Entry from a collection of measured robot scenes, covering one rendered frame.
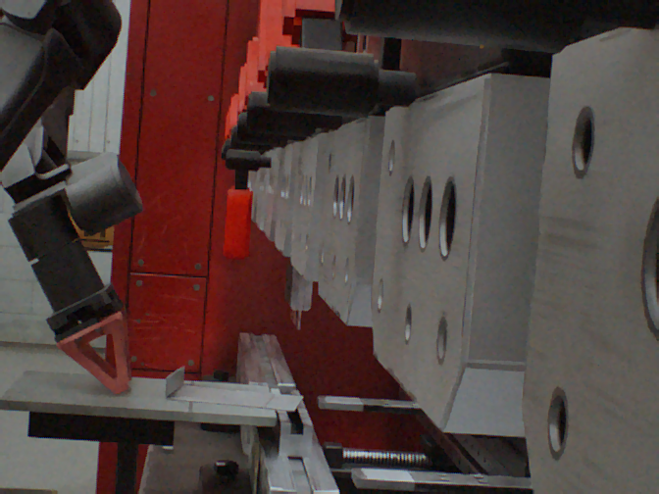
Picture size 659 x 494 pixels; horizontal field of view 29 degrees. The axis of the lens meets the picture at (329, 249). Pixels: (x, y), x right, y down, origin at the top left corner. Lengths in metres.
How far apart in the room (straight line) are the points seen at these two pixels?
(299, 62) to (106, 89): 8.13
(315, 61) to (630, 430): 0.21
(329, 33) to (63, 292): 0.94
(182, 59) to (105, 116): 6.32
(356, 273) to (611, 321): 0.29
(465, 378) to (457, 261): 0.03
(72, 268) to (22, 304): 7.28
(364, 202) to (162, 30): 1.72
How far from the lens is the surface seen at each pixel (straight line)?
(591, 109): 0.19
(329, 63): 0.36
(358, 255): 0.46
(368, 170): 0.46
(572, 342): 0.19
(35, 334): 8.59
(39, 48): 1.03
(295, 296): 1.27
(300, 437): 1.21
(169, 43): 2.17
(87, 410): 1.24
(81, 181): 1.30
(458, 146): 0.29
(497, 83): 0.27
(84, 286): 1.29
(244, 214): 1.15
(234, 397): 1.32
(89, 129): 8.49
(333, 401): 1.33
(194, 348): 2.18
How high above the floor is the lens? 1.23
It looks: 3 degrees down
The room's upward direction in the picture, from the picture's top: 5 degrees clockwise
